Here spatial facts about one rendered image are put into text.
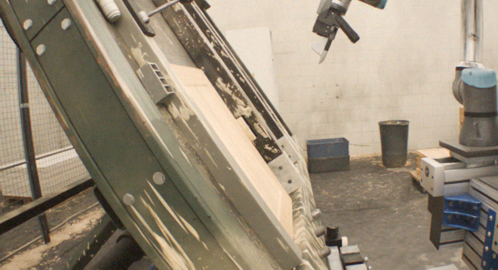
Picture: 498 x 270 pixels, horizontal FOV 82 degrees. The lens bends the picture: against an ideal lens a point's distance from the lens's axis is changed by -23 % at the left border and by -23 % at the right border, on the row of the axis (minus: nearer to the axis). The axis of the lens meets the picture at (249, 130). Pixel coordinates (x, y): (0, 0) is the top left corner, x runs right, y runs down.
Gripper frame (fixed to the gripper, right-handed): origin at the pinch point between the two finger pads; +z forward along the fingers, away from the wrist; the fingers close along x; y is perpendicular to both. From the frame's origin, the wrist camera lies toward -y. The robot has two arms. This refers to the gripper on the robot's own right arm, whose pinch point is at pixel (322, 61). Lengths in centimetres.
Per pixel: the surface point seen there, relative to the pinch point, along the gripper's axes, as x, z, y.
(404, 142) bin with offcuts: -379, 20, -169
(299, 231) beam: 44, 41, -11
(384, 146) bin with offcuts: -386, 39, -144
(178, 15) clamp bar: 10, 4, 50
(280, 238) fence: 61, 38, -5
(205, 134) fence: 61, 25, 15
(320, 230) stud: 36, 42, -17
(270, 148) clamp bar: 8.4, 32.8, 4.4
